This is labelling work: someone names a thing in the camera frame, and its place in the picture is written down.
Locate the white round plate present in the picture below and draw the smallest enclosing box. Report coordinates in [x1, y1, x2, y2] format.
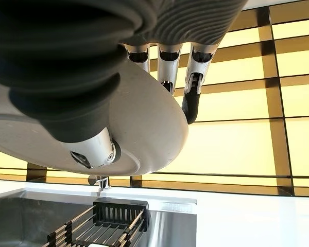
[0, 58, 190, 175]

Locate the stainless steel sink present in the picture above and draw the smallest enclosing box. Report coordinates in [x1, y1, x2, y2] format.
[0, 189, 198, 247]

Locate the black sink caddy basket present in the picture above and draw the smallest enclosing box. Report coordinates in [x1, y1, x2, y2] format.
[93, 198, 149, 233]

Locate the chrome faucet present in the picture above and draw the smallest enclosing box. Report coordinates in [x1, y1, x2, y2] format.
[88, 174, 111, 190]

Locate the roll-up sink drying rack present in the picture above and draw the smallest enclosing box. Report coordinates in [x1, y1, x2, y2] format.
[46, 205, 145, 247]

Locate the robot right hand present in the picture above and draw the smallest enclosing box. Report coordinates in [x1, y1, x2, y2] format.
[0, 0, 249, 170]

